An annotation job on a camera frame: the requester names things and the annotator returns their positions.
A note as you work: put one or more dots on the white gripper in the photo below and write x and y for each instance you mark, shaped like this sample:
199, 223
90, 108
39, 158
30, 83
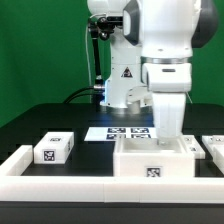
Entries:
168, 114

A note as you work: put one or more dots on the white cabinet door panel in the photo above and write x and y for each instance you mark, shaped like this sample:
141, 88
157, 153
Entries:
215, 146
193, 145

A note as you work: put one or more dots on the white cabinet body box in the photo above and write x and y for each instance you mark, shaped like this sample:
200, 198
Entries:
149, 157

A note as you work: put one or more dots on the white cabinet top block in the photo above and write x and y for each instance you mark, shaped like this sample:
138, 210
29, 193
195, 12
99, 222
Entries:
54, 148

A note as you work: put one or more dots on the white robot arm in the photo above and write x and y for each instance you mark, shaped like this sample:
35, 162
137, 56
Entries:
151, 43

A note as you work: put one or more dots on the white marker sheet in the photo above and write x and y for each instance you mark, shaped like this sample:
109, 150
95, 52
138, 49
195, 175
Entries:
110, 133

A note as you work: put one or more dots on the white table border fence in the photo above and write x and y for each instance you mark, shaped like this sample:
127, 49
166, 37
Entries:
15, 186

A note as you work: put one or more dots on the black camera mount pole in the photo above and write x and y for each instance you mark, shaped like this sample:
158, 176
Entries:
97, 50

